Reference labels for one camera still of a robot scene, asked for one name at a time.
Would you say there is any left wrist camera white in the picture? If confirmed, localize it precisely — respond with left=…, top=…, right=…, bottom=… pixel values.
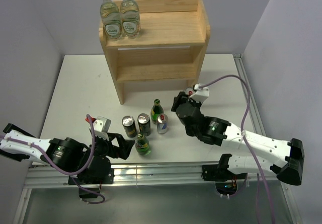
left=85, top=114, right=111, bottom=140

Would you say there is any aluminium rail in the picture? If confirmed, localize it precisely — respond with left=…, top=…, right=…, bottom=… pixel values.
left=12, top=162, right=295, bottom=224
left=233, top=54, right=266, bottom=136

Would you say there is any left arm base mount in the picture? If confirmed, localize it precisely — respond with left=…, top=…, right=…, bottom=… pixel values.
left=68, top=169, right=114, bottom=204

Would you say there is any aluminium rail right side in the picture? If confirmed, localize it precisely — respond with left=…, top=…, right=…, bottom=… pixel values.
left=233, top=54, right=266, bottom=136

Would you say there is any silver blue energy can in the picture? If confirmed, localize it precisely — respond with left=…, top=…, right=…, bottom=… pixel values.
left=185, top=87, right=195, bottom=96
left=156, top=114, right=168, bottom=134

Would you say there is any green glass bottle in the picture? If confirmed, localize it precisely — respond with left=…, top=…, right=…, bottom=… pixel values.
left=150, top=99, right=164, bottom=124
left=135, top=132, right=151, bottom=155

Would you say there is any black can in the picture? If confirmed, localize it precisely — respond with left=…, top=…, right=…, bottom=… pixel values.
left=137, top=113, right=151, bottom=136
left=122, top=115, right=137, bottom=138

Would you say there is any clear glass bottle right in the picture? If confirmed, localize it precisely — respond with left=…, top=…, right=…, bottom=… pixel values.
left=120, top=0, right=140, bottom=38

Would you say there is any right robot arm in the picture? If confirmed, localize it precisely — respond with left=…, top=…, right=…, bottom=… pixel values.
left=171, top=91, right=304, bottom=186

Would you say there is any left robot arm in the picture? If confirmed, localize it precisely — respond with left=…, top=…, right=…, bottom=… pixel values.
left=1, top=124, right=135, bottom=184

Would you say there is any aluminium rail front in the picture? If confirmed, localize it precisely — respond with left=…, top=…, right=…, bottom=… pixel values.
left=12, top=162, right=295, bottom=224

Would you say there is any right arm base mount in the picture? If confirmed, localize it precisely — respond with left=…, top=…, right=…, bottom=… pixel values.
left=201, top=165, right=248, bottom=199

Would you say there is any green glass bottle front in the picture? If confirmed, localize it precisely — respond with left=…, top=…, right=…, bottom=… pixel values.
left=135, top=132, right=151, bottom=155

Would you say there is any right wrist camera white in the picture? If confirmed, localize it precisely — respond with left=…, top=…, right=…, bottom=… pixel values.
left=189, top=84, right=210, bottom=103

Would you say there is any clear glass bottle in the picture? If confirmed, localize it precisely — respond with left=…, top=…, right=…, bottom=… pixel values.
left=100, top=0, right=122, bottom=40
left=120, top=0, right=140, bottom=38

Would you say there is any clear glass bottle left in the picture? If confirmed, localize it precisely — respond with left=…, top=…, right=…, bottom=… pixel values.
left=100, top=0, right=122, bottom=40

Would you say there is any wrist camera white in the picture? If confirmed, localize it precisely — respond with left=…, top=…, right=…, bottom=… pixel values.
left=85, top=114, right=111, bottom=140
left=189, top=84, right=210, bottom=103

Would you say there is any wooden two-tier shelf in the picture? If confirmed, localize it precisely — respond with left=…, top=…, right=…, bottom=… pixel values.
left=99, top=0, right=211, bottom=104

